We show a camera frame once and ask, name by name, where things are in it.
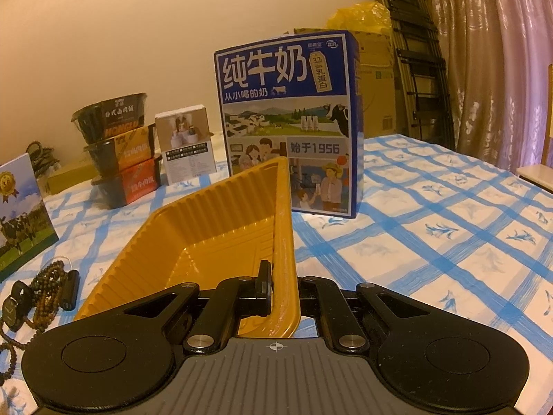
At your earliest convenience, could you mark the brown cardboard box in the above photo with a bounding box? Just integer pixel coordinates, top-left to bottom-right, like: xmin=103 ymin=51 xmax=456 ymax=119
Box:
xmin=285 ymin=28 xmax=398 ymax=139

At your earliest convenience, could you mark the wooden furniture piece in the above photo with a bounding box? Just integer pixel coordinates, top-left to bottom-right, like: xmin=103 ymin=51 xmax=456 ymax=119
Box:
xmin=516 ymin=65 xmax=553 ymax=193

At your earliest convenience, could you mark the black bowl with yellow label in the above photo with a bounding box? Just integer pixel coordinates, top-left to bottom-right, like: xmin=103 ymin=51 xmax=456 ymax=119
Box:
xmin=83 ymin=126 xmax=157 ymax=174

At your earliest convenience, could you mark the black folding ladder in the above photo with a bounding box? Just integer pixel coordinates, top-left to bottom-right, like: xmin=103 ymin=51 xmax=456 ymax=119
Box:
xmin=374 ymin=0 xmax=456 ymax=150

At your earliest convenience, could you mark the blue checked tablecloth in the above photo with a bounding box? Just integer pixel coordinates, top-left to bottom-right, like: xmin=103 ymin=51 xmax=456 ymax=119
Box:
xmin=0 ymin=134 xmax=553 ymax=415

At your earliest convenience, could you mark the white milk box with cow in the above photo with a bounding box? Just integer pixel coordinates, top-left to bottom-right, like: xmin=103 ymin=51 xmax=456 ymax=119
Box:
xmin=0 ymin=153 xmax=59 ymax=284

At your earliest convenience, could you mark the small white printed box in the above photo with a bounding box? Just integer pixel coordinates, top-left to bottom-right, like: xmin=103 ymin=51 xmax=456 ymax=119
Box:
xmin=154 ymin=104 xmax=217 ymax=185

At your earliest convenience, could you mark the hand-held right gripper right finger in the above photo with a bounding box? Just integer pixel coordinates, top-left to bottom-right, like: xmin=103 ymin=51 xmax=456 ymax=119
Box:
xmin=298 ymin=276 xmax=429 ymax=351

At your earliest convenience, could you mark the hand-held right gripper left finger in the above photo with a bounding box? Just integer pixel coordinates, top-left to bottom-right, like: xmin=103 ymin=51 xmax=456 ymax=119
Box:
xmin=123 ymin=260 xmax=274 ymax=354

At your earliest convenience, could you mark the pink patterned curtain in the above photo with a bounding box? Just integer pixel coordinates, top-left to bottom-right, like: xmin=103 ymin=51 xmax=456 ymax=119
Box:
xmin=421 ymin=0 xmax=553 ymax=178

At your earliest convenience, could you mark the long brown bead necklace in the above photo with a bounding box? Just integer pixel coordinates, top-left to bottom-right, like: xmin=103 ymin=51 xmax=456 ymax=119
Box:
xmin=25 ymin=259 xmax=71 ymax=334

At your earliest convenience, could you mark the black strap piece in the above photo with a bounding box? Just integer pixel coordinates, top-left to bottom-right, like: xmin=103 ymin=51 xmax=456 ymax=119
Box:
xmin=59 ymin=270 xmax=81 ymax=311

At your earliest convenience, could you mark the yellow plastic bag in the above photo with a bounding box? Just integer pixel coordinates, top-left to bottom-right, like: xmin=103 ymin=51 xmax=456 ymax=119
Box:
xmin=327 ymin=2 xmax=394 ymax=34

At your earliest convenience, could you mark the brown bead bracelet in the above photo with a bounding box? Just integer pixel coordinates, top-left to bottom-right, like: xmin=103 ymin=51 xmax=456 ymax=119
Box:
xmin=0 ymin=341 xmax=19 ymax=386

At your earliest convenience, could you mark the black cables bundle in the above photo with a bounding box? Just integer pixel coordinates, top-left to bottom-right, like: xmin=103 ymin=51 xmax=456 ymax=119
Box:
xmin=26 ymin=140 xmax=59 ymax=179

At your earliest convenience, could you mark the blue milk carton box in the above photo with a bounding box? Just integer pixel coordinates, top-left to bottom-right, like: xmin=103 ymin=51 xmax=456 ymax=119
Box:
xmin=214 ymin=30 xmax=365 ymax=219

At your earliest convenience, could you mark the yellow plastic tray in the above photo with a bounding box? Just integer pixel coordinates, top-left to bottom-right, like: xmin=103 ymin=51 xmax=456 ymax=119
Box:
xmin=74 ymin=156 xmax=302 ymax=339

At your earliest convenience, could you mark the flat yellowish box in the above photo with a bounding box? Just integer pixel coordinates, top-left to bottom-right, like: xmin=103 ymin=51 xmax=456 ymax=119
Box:
xmin=47 ymin=162 xmax=98 ymax=195

